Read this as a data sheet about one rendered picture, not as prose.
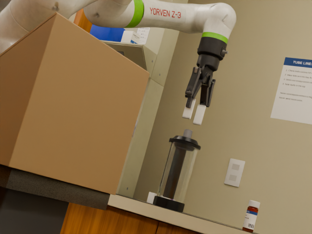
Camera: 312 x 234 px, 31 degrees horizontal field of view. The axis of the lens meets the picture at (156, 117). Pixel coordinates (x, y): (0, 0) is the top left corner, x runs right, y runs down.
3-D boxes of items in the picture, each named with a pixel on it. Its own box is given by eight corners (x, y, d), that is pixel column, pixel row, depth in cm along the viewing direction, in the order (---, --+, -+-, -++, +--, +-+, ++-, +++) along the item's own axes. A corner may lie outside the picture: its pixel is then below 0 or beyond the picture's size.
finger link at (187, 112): (196, 99, 188) (195, 98, 187) (190, 119, 187) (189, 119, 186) (188, 98, 189) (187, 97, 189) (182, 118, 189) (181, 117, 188)
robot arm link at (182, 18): (143, 28, 178) (145, -8, 177) (118, 27, 186) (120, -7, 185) (211, 35, 205) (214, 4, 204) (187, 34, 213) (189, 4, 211)
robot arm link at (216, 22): (229, -4, 189) (245, 10, 197) (199, -3, 197) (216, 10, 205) (218, 35, 187) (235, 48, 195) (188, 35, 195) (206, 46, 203)
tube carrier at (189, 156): (162, 203, 193) (178, 143, 196) (189, 211, 187) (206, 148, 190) (146, 198, 184) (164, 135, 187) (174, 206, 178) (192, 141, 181)
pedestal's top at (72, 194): (5, 188, 106) (12, 167, 106) (-92, 156, 123) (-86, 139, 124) (106, 210, 132) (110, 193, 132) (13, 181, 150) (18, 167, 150)
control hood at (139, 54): (88, 69, 241) (94, 47, 242) (151, 78, 223) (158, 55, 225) (71, 60, 231) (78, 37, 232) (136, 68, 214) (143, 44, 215)
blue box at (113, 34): (101, 48, 239) (107, 28, 241) (120, 49, 234) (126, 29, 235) (87, 38, 231) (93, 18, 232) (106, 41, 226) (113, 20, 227)
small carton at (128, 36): (127, 48, 229) (131, 35, 230) (136, 49, 226) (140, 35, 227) (120, 44, 225) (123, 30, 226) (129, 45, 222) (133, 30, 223)
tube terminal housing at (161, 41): (90, 185, 255) (137, 27, 266) (150, 203, 237) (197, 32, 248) (55, 176, 234) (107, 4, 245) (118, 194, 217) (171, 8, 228)
